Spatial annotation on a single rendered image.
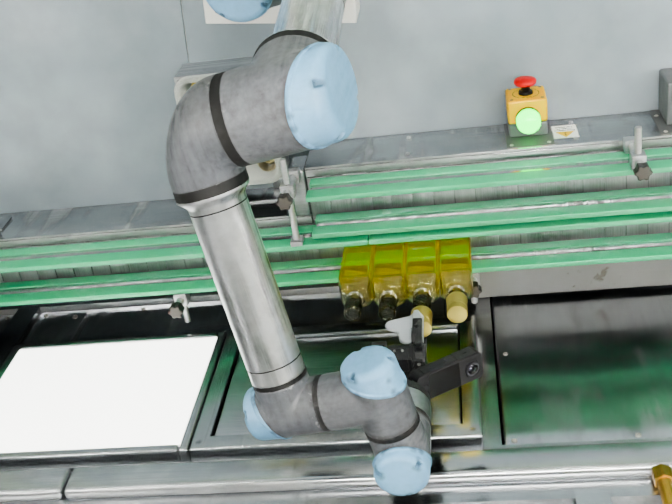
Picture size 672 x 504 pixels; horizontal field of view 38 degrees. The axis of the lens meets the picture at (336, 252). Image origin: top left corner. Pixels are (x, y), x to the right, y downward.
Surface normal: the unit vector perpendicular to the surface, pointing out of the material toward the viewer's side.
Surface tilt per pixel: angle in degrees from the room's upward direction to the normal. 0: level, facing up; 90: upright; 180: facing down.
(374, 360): 90
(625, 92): 0
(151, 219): 90
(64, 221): 90
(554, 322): 89
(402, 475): 0
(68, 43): 0
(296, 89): 32
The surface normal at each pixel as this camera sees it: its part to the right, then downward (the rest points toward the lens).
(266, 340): 0.20, 0.24
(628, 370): -0.15, -0.88
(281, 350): 0.51, 0.11
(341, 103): 0.91, -0.12
